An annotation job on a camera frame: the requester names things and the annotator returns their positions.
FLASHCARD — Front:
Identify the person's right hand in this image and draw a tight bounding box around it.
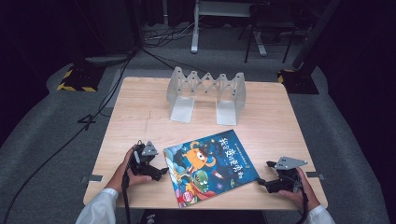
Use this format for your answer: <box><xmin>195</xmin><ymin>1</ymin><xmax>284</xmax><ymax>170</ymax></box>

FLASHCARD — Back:
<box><xmin>277</xmin><ymin>167</ymin><xmax>321</xmax><ymax>213</ymax></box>

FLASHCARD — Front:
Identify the grey tape strip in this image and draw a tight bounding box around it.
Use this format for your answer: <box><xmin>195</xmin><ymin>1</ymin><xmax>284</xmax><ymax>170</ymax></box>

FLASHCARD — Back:
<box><xmin>305</xmin><ymin>171</ymin><xmax>325</xmax><ymax>181</ymax></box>
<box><xmin>80</xmin><ymin>174</ymin><xmax>104</xmax><ymax>184</ymax></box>

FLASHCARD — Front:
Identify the blue cartoon picture book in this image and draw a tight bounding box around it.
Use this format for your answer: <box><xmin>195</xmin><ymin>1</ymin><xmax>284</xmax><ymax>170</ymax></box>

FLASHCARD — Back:
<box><xmin>163</xmin><ymin>129</ymin><xmax>261</xmax><ymax>209</ymax></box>

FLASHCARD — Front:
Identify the black metal chair frame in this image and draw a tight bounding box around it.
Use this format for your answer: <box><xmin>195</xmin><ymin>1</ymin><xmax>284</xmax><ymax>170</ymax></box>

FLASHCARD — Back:
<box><xmin>237</xmin><ymin>3</ymin><xmax>298</xmax><ymax>64</ymax></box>

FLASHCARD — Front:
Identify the white expandable book stand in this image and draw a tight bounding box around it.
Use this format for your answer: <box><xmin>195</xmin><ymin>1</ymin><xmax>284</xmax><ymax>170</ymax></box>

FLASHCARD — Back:
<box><xmin>165</xmin><ymin>65</ymin><xmax>248</xmax><ymax>127</ymax></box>

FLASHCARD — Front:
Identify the white desk frame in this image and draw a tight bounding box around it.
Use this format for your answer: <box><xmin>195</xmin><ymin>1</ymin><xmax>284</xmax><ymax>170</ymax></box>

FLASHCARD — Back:
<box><xmin>190</xmin><ymin>0</ymin><xmax>268</xmax><ymax>58</ymax></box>

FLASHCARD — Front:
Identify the yellow-black striped stand base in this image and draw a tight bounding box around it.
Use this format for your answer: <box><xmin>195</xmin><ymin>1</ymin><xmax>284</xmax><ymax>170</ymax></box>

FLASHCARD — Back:
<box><xmin>276</xmin><ymin>67</ymin><xmax>320</xmax><ymax>95</ymax></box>
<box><xmin>56</xmin><ymin>63</ymin><xmax>106</xmax><ymax>93</ymax></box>

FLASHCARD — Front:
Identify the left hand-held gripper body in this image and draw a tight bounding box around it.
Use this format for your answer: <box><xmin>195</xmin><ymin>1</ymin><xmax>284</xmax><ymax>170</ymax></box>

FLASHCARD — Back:
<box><xmin>129</xmin><ymin>140</ymin><xmax>161</xmax><ymax>179</ymax></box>

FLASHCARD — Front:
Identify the person's left hand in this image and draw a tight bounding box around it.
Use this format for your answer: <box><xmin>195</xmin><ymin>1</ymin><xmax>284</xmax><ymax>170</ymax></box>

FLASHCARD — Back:
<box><xmin>105</xmin><ymin>146</ymin><xmax>154</xmax><ymax>194</ymax></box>

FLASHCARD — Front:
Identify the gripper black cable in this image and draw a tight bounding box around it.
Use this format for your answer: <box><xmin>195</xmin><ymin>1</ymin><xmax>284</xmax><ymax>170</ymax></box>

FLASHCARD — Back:
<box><xmin>120</xmin><ymin>167</ymin><xmax>133</xmax><ymax>224</ymax></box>
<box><xmin>294</xmin><ymin>183</ymin><xmax>310</xmax><ymax>224</ymax></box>

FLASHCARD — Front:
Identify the black tape cross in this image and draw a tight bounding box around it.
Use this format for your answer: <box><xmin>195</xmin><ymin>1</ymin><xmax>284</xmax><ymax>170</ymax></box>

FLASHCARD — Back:
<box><xmin>77</xmin><ymin>113</ymin><xmax>97</xmax><ymax>132</ymax></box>

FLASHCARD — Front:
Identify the long black floor cable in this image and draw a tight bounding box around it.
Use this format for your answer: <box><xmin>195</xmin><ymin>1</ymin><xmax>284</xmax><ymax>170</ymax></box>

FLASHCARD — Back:
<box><xmin>0</xmin><ymin>49</ymin><xmax>138</xmax><ymax>224</ymax></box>

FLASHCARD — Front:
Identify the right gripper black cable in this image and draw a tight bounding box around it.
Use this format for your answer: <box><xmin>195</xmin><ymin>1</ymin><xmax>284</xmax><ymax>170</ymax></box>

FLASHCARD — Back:
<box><xmin>294</xmin><ymin>183</ymin><xmax>310</xmax><ymax>224</ymax></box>

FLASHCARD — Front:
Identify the bundle of floor cables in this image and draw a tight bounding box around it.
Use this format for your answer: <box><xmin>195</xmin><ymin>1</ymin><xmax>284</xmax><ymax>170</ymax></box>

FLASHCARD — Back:
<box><xmin>143</xmin><ymin>21</ymin><xmax>200</xmax><ymax>49</ymax></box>

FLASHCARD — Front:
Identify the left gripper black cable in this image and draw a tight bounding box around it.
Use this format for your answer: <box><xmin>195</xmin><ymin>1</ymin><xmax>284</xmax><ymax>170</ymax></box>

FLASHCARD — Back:
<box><xmin>120</xmin><ymin>167</ymin><xmax>133</xmax><ymax>224</ymax></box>

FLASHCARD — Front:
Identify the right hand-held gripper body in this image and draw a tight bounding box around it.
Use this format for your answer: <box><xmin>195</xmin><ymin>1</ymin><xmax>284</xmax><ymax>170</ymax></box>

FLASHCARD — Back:
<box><xmin>266</xmin><ymin>156</ymin><xmax>309</xmax><ymax>194</ymax></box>

